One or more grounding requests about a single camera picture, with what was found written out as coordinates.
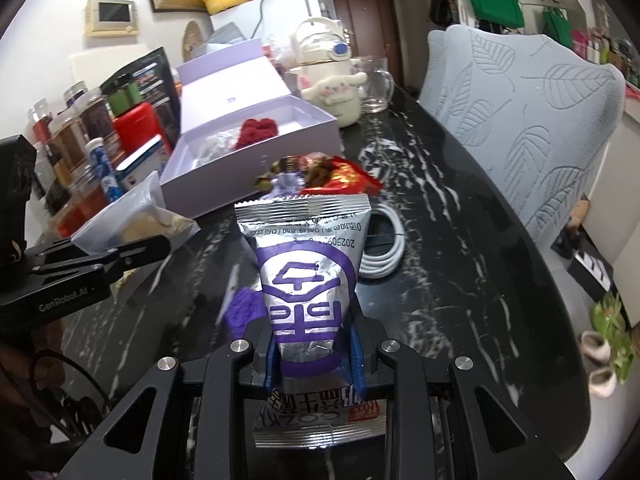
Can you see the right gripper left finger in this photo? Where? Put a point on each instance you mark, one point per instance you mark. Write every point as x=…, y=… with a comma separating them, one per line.
x=264, y=371

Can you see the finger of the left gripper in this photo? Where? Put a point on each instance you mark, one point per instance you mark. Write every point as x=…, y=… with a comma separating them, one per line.
x=133, y=255
x=54, y=252

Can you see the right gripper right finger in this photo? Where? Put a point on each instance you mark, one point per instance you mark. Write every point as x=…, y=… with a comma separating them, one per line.
x=364, y=335

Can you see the translucent white pouch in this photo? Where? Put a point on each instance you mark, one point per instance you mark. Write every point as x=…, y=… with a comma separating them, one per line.
x=139, y=214

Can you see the silver purple snack packet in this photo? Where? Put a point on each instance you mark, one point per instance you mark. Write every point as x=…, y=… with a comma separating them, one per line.
x=308, y=250

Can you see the white illustrated snack packet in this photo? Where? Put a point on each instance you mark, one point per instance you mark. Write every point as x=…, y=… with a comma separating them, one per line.
x=217, y=145

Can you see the gold brown snack bag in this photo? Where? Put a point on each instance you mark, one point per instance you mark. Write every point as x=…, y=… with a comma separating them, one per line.
x=290, y=175

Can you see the red gold snack packet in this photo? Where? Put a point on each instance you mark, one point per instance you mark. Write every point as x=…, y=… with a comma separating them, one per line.
x=337, y=175

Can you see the dark red fluffy scrunchie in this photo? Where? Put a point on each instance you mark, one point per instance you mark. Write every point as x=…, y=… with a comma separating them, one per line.
x=256, y=130

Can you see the silver lid spice jar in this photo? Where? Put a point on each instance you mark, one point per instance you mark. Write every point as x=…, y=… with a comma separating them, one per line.
x=94, y=114

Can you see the red water bottle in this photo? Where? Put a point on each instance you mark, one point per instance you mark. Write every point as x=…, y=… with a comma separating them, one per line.
x=137, y=126

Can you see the green band jar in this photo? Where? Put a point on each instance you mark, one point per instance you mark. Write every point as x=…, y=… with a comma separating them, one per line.
x=122, y=95

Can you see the black printed package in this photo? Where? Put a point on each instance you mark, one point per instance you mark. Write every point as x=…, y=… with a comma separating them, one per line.
x=156, y=85

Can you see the lavender gift box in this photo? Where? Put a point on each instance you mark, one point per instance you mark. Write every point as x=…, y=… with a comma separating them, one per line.
x=237, y=118

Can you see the woven straw fan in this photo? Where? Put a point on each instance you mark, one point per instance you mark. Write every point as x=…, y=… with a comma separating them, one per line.
x=192, y=40

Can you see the grey plastic mailer bag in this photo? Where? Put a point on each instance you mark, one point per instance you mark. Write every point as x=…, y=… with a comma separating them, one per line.
x=224, y=36

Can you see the cream cinnamoroll water bottle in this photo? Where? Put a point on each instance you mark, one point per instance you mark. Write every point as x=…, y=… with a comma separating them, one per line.
x=325, y=74

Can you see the white mini fridge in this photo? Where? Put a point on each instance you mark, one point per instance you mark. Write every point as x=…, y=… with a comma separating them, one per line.
x=267, y=19

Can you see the grey leaf-pattern chair cover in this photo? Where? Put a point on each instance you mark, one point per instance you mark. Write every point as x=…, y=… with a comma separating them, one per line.
x=533, y=114

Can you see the brown entrance door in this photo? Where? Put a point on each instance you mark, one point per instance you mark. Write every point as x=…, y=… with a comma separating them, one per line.
x=373, y=30

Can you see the black hanging handbag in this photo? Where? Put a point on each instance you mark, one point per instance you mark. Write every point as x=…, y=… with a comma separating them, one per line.
x=441, y=13

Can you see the green tote bag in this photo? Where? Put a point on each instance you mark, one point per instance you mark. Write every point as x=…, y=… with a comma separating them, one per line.
x=557, y=27
x=506, y=13

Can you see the beige wall intercom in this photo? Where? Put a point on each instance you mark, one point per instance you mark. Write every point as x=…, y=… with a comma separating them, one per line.
x=111, y=18

